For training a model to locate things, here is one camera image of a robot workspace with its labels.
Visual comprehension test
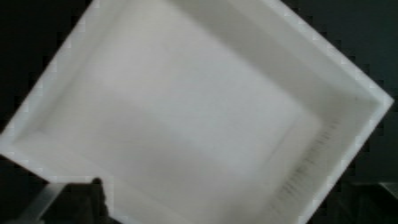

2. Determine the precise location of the white front drawer box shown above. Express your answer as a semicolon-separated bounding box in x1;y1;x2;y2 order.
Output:
0;0;393;224

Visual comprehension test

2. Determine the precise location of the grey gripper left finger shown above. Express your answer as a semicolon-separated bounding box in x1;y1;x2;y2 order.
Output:
16;178;110;224

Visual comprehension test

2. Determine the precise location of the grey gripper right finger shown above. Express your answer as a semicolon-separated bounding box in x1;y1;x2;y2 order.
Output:
331;179;398;224

